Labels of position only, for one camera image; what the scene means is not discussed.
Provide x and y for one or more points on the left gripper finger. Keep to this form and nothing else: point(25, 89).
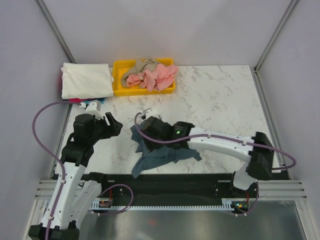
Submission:
point(110, 120)
point(115, 129)

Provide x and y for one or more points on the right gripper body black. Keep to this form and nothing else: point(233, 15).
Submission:
point(145, 132)

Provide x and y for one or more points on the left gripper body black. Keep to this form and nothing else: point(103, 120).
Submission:
point(101, 129)

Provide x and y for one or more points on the blue-grey t-shirt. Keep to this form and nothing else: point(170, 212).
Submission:
point(159, 157)

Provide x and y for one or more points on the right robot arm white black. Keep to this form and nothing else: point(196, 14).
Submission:
point(255, 151)

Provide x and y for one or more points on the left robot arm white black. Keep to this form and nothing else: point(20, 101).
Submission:
point(65, 213)

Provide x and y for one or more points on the folded light blue t-shirt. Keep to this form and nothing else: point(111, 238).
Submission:
point(101, 100)

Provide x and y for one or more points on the folded red t-shirt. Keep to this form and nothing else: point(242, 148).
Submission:
point(76, 100)

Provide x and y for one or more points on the folded white t-shirt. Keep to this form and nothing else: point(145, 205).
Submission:
point(86, 81)

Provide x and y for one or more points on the pink t-shirt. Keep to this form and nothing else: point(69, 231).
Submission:
point(159, 79)

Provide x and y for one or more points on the yellow plastic bin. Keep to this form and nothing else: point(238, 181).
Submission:
point(120, 67)

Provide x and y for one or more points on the beige t-shirt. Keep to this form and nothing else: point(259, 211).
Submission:
point(139, 67)

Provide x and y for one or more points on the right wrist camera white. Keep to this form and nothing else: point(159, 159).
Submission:
point(150, 112)

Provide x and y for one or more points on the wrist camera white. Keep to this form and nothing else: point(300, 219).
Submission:
point(93, 108)
point(150, 112)

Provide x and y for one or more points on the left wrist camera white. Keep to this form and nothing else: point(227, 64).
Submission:
point(93, 108)

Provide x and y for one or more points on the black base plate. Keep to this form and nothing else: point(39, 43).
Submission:
point(170, 190)

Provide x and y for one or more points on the white slotted cable duct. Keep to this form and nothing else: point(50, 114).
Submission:
point(226, 205)

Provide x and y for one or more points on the left aluminium post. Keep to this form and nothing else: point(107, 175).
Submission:
point(55, 30)

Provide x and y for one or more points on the aluminium post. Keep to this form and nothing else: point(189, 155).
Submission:
point(276, 33)
point(55, 30)

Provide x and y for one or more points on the aluminium frame rail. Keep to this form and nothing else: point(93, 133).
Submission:
point(273, 190)

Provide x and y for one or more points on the right aluminium post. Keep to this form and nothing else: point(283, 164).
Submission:
point(276, 33)

